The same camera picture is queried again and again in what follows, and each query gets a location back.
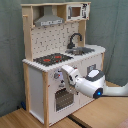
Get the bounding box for toy microwave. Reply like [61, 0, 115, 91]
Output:
[67, 3, 89, 21]

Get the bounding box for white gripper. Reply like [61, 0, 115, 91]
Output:
[61, 65, 81, 94]

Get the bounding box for black toy faucet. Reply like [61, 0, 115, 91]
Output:
[67, 33, 83, 49]

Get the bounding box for grey backdrop curtain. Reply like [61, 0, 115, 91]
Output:
[0, 0, 128, 117]

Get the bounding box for toy dishwasher cabinet door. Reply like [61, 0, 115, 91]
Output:
[79, 55, 102, 106]

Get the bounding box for black toy stovetop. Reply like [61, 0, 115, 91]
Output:
[34, 53, 71, 66]

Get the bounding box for left red stove knob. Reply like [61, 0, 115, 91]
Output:
[54, 73, 60, 79]

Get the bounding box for grey toy sink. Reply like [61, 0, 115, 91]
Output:
[65, 47, 95, 55]

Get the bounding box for wooden toy kitchen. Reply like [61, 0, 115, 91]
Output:
[22, 2, 105, 127]

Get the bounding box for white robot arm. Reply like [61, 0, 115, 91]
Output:
[61, 65, 128, 99]

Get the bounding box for grey range hood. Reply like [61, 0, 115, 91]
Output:
[35, 5, 64, 27]

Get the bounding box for toy oven door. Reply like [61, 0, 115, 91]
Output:
[55, 81, 74, 111]

